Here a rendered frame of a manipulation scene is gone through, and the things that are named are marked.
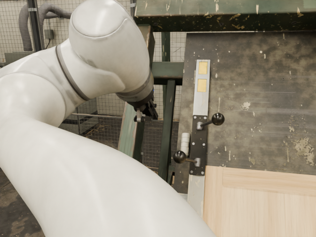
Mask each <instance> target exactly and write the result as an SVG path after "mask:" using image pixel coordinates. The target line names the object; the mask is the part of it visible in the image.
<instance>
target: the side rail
mask: <svg viewBox="0 0 316 237"><path fill-rule="evenodd" d="M138 28H139V30H140V31H141V33H142V35H143V38H144V40H145V43H146V45H147V49H148V52H149V58H150V68H151V64H152V62H153V56H154V48H155V39H154V35H153V32H152V28H151V26H138ZM136 114H137V112H136V111H135V110H134V107H133V106H132V105H130V104H128V103H127V102H126V101H125V105H124V111H123V117H122V123H121V129H120V135H119V142H118V151H121V152H122V153H124V154H126V155H128V156H130V157H131V158H133V159H135V160H137V161H138V162H140V158H141V151H142V141H143V133H144V125H145V122H134V117H135V115H136Z"/></svg>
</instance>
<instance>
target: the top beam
mask: <svg viewBox="0 0 316 237"><path fill-rule="evenodd" d="M134 20H135V23H136V25H137V26H138V24H150V26H152V27H153V30H154V32H233V31H308V30H316V0H136V3H135V8H134Z"/></svg>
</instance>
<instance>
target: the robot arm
mask: <svg viewBox="0 0 316 237"><path fill-rule="evenodd" d="M153 85H154V78H153V75H152V72H151V69H150V58H149V52H148V49H147V45H146V43H145V40H144V38H143V35H142V33H141V31H140V30H139V28H138V26H137V25H136V23H135V22H134V20H133V18H132V17H131V15H130V14H129V13H128V11H127V10H126V9H125V8H124V7H123V6H122V5H121V4H120V3H119V2H117V1H116V0H86V1H84V2H82V3H80V4H79V5H78V6H77V7H76V8H75V9H74V11H73V13H72V15H71V18H70V23H69V38H68V39H67V40H66V41H64V42H63V43H61V44H59V45H57V46H55V47H52V48H49V49H45V50H41V51H39V52H36V53H34V54H31V55H28V56H26V57H24V58H22V59H19V60H17V61H15V62H13V63H11V64H9V65H7V66H5V67H3V68H1V69H0V167H1V169H2V170H3V172H4V173H5V175H6V176H7V177H8V179H9V180H10V182H11V183H12V185H13V186H14V187H15V189H16V190H17V192H18V193H19V195H20V196H21V198H22V199H23V201H24V202H25V203H26V205H27V206H28V207H29V209H30V211H31V212H32V214H33V215H34V216H35V218H36V219H37V221H38V223H39V224H40V226H41V228H42V230H43V232H44V235H45V237H217V236H216V235H215V234H214V233H213V231H212V230H211V229H210V228H209V227H208V225H207V224H206V223H205V222H204V220H203V219H202V218H201V217H200V216H199V214H198V213H197V212H196V211H195V210H194V209H193V208H192V207H191V206H190V205H189V204H188V202H187V201H186V200H185V199H184V198H183V197H182V196H181V195H180V194H179V193H178V192H177V191H175V190H174V189H173V188H172V187H171V186H170V185H169V184H168V183H167V182H166V181H164V180H163V179H162V178H161V177H159V176H158V175H157V174H156V173H154V172H153V171H151V170H150V169H149V168H147V167H146V166H144V165H143V164H141V163H140V162H138V161H137V160H135V159H133V158H131V157H130V156H128V155H126V154H124V153H122V152H121V151H118V150H116V149H114V148H112V147H109V146H107V145H104V144H102V143H99V142H96V141H93V140H91V139H88V138H85V137H83V136H80V135H77V134H74V133H71V132H68V131H66V130H63V129H60V128H58V127H59V126H60V124H61V123H62V122H63V121H64V120H65V119H66V118H68V117H69V116H70V115H71V114H72V113H73V112H74V111H75V108H76V107H78V106H79V105H81V104H82V103H84V102H86V101H88V100H91V99H93V98H96V97H99V96H102V95H106V94H111V93H115V94H116V95H117V96H118V97H119V98H120V99H121V100H123V101H126V102H127V103H128V104H130V105H132V106H133V107H134V110H135V111H136V112H137V114H136V115H135V117H134V122H145V121H148V122H151V121H152V120H158V114H157V112H156V110H155V108H156V107H157V104H154V103H153V101H154V100H155V98H154V86H153Z"/></svg>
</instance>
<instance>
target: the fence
mask: <svg viewBox="0 0 316 237"><path fill-rule="evenodd" d="M199 62H207V74H198V70H199ZM209 77H210V60H197V64H196V78H195V93H194V107H193V115H207V116H208V97H209ZM198 79H206V92H198ZM204 187H205V176H200V175H191V174H189V184H188V199H187V202H188V204H189V205H190V206H191V207H192V208H193V209H194V210H195V211H196V212H197V213H198V214H199V216H200V217H201V218H202V219H203V208H204Z"/></svg>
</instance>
